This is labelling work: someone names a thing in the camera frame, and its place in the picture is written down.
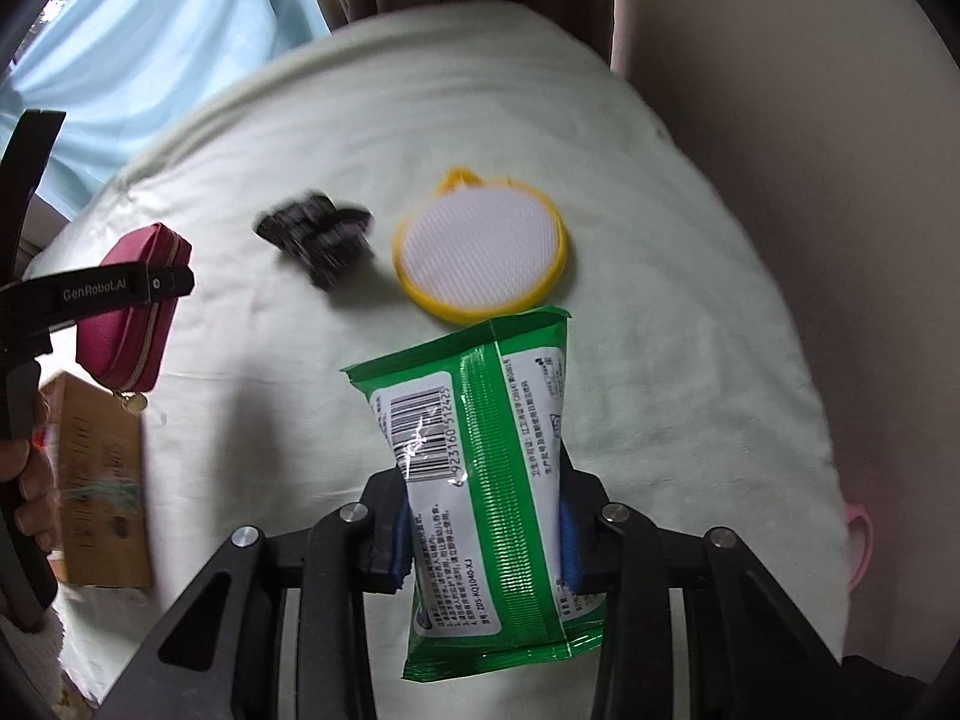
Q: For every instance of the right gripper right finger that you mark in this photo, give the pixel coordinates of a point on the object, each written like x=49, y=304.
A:
x=583, y=544

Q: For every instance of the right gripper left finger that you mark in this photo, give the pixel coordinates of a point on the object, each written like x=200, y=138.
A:
x=387, y=558

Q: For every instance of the magenta leather pouch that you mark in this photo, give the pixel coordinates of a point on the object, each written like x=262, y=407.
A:
x=122, y=350

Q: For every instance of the green wet wipes pack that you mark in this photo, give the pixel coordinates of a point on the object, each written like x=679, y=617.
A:
x=474, y=421

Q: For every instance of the yellow rimmed white mesh sponge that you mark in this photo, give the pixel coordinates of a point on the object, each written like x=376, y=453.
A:
x=480, y=248

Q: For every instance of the person's left hand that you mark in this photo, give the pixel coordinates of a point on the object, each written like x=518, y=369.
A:
x=29, y=467

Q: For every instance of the cardboard box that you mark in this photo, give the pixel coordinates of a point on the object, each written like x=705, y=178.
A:
x=95, y=444

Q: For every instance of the pink object at bedside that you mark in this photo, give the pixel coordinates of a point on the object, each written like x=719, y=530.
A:
x=861, y=539

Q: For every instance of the light blue sheer curtain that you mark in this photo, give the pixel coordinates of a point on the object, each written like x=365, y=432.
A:
x=122, y=70

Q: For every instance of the pale green bed sheet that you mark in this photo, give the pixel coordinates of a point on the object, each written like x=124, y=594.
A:
x=687, y=391

